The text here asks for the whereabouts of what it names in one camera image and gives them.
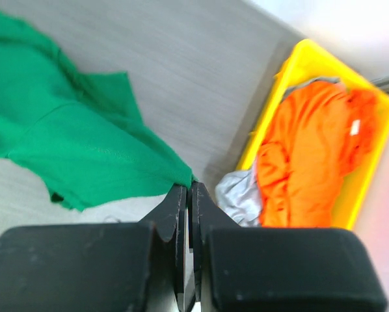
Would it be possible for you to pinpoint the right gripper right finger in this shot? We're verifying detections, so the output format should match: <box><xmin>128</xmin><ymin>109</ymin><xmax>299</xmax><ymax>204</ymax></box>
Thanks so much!
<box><xmin>188</xmin><ymin>183</ymin><xmax>388</xmax><ymax>311</ymax></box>

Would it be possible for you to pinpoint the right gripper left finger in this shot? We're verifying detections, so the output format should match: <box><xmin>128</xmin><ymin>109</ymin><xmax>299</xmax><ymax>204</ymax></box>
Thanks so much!
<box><xmin>0</xmin><ymin>186</ymin><xmax>187</xmax><ymax>311</ymax></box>

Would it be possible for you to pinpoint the green t-shirt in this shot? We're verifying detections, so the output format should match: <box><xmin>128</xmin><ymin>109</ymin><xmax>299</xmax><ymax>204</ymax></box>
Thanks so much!
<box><xmin>0</xmin><ymin>12</ymin><xmax>194</xmax><ymax>211</ymax></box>

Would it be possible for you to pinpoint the grey cloth in bin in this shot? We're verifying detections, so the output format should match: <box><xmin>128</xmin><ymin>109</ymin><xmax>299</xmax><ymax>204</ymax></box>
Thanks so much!
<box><xmin>215</xmin><ymin>169</ymin><xmax>262</xmax><ymax>228</ymax></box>

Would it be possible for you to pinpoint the orange t-shirt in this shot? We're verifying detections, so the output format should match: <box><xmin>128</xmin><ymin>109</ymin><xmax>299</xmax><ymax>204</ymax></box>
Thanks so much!
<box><xmin>256</xmin><ymin>80</ymin><xmax>377</xmax><ymax>228</ymax></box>

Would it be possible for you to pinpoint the yellow plastic bin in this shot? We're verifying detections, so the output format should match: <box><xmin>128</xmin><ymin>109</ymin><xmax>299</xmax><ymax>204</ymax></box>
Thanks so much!
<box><xmin>236</xmin><ymin>39</ymin><xmax>389</xmax><ymax>230</ymax></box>

